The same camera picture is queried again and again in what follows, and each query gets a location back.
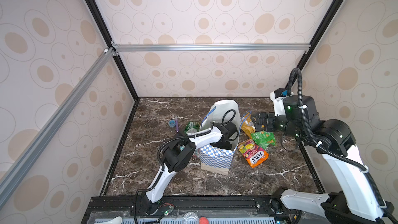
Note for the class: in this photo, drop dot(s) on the aluminium rail left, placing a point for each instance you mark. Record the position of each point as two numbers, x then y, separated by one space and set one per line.
30 155

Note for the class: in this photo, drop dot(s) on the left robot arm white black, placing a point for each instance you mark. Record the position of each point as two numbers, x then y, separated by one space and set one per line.
176 154

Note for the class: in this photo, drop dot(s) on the aluminium rail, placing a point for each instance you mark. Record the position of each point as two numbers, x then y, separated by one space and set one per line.
30 155
212 47

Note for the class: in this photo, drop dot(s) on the blue checkered paper bag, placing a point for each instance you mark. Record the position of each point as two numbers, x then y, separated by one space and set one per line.
217 156

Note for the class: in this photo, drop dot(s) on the black corner frame post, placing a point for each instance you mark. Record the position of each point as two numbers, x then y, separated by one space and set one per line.
103 29
332 8

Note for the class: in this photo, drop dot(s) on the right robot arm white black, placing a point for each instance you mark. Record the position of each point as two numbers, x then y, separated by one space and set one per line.
359 201

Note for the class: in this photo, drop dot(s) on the orange Foxs candy bag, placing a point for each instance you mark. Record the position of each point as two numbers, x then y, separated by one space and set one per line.
253 153

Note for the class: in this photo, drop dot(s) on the red emergency button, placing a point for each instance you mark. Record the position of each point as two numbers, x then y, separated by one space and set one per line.
203 220

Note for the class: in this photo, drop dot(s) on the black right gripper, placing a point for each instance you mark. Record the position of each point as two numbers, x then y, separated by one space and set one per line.
269 117

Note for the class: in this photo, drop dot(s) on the aluminium rail back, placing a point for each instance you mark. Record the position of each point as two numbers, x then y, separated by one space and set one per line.
212 47

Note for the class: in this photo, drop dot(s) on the purple pen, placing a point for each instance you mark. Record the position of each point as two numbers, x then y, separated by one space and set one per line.
177 124

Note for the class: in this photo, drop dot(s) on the black corner frame post left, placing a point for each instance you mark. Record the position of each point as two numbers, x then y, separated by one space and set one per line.
103 29

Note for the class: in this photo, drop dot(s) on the blue tape roll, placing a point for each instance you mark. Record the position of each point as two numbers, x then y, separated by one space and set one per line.
172 123

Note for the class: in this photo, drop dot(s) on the yellow snack bag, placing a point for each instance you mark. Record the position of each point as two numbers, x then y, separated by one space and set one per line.
247 126

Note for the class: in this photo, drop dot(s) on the green corn snack bag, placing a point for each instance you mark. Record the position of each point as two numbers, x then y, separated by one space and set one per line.
264 139

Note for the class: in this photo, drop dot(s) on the clear plastic cup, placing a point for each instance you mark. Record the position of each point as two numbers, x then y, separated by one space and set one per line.
190 218

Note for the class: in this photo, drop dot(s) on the black corner frame post right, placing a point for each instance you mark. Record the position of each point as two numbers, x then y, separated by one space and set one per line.
332 8

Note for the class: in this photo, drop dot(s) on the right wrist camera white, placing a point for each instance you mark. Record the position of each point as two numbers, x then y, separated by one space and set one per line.
277 98

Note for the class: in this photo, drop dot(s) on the green white small snack pack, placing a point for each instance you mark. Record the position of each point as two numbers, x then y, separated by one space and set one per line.
192 127

